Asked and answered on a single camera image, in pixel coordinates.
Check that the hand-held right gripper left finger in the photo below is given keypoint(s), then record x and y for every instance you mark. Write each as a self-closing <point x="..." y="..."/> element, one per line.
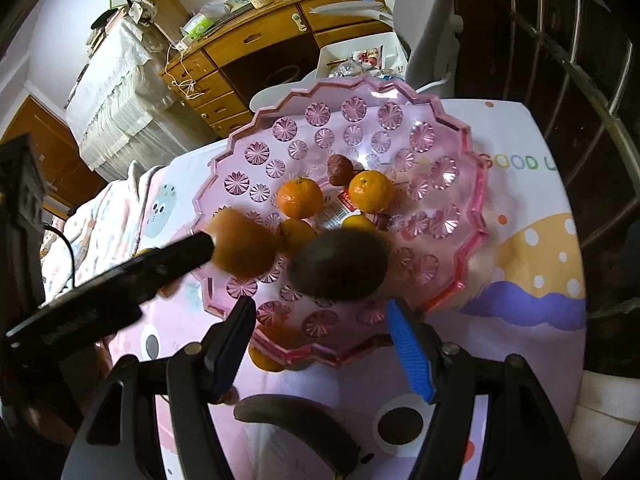
<point x="232" y="345"/>

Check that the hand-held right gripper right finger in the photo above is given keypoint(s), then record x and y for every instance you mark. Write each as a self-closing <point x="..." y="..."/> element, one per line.
<point x="412" y="350"/>

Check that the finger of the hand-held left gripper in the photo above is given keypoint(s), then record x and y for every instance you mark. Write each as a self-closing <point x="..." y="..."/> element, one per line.
<point x="125" y="285"/>

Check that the orange tangerine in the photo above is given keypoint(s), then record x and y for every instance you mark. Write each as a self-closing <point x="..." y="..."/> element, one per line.
<point x="300" y="197"/>
<point x="370" y="191"/>
<point x="270" y="357"/>
<point x="296" y="234"/>
<point x="359" y="222"/>
<point x="242" y="250"/>

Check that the dark avocado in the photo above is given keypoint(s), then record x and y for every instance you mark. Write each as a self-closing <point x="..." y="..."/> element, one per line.
<point x="340" y="265"/>

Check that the pink glass fruit bowl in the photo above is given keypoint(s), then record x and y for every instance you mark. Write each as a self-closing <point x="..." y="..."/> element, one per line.
<point x="435" y="180"/>

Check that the small dark red fruit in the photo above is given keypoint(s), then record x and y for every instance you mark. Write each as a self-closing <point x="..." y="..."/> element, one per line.
<point x="340" y="170"/>

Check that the wooden door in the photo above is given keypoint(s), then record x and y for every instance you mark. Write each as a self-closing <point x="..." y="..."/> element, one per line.
<point x="55" y="160"/>

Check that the pastel floral blanket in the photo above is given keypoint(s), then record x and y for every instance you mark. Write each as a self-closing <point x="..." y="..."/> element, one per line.
<point x="100" y="220"/>

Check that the overripe dark banana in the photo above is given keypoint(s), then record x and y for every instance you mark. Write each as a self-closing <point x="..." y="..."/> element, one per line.
<point x="280" y="407"/>

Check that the cartoon printed tablecloth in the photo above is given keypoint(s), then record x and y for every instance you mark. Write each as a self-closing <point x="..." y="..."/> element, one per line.
<point x="525" y="280"/>

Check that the lace-covered piano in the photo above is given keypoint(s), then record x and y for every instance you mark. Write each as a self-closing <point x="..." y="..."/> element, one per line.
<point x="110" y="105"/>

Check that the stack of books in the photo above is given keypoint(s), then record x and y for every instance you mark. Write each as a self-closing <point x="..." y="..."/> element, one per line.
<point x="105" y="30"/>

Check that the hanging patterned bag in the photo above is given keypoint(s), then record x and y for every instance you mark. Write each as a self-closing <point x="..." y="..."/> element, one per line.
<point x="141" y="11"/>

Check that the green tissue packet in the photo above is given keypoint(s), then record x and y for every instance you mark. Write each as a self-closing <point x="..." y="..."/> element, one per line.
<point x="198" y="26"/>

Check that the wooden desk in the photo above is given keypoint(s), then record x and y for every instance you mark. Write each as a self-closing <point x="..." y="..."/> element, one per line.
<point x="250" y="35"/>

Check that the white plastic tray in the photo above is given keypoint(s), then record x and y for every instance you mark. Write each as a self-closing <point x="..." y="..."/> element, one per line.
<point x="332" y="52"/>

